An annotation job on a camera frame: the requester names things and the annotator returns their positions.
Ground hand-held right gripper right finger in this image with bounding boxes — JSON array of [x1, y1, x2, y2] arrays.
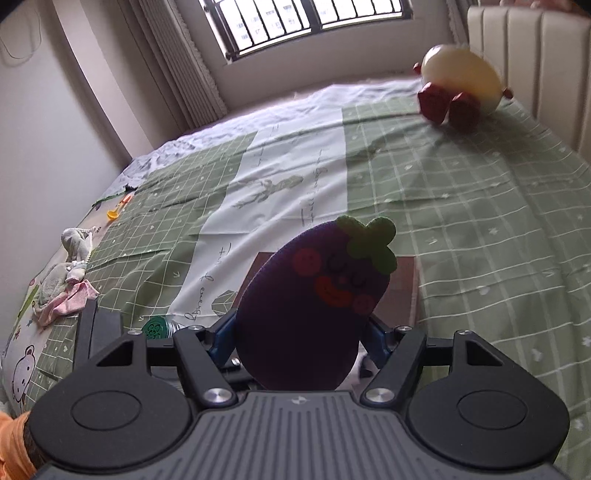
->
[[350, 316, 502, 408]]

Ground clear bottle green cap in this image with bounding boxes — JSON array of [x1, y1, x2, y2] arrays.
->
[[140, 315, 186, 343]]

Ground green checked bed sheet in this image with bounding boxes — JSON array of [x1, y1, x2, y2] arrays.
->
[[0, 78, 591, 416]]

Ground white cartoon printed sheet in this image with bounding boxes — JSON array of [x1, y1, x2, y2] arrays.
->
[[0, 272, 63, 409]]

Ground white pleated curtain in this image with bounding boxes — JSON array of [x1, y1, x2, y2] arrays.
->
[[128, 0, 228, 136]]

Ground white egg plush red feet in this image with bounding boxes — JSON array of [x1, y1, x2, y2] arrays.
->
[[412, 44, 515, 133]]

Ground window with metal bars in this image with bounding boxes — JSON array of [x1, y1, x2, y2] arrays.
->
[[198, 0, 415, 64]]

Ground purple eggplant plush toy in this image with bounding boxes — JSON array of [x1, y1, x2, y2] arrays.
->
[[235, 215, 399, 391]]

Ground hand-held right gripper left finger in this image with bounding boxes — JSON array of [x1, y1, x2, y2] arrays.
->
[[96, 308, 253, 408]]

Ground pink and grey clothes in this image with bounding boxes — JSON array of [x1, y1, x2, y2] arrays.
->
[[37, 226, 96, 306]]

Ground brown cardboard box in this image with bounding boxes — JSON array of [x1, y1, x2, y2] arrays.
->
[[248, 251, 421, 334]]

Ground cream padded headboard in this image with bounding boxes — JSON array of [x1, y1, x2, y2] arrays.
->
[[466, 4, 591, 154]]

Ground orange clothing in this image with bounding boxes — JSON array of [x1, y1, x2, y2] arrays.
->
[[0, 412, 38, 480]]

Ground pink cloth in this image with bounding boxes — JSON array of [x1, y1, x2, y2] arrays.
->
[[34, 279, 100, 328]]

